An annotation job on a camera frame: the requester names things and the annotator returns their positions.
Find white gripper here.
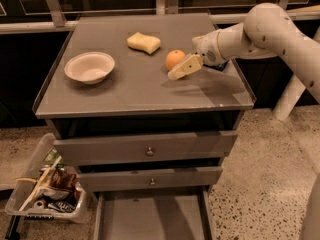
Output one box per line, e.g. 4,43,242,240
168,30,226,80

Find orange fruit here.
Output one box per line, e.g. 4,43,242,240
165,50,186,70

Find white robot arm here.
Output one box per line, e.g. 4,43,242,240
193,3,320,240

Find grey drawer cabinet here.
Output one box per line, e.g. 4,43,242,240
32,13,257,240

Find grey top drawer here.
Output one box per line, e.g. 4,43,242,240
54,131,238,166

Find grey middle drawer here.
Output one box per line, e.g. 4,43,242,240
78,166,222,192

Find grey open bottom drawer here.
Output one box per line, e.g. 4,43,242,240
93,187,216,240

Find blue snack packet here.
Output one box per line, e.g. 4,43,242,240
213,61,228,72

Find yellow sponge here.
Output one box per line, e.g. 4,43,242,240
127,32,161,55

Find white paper bowl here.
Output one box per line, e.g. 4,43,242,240
64,52,115,85

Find brown chip bag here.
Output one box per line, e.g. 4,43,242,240
49,170,78,200

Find clear plastic bin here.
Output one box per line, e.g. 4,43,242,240
5,133,89,223

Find dark striped snack packet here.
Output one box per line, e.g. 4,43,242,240
48,201,75,213

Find white diagonal post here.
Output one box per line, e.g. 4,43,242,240
273,30,320,121

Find metal railing frame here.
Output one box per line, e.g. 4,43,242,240
0,0,319,35

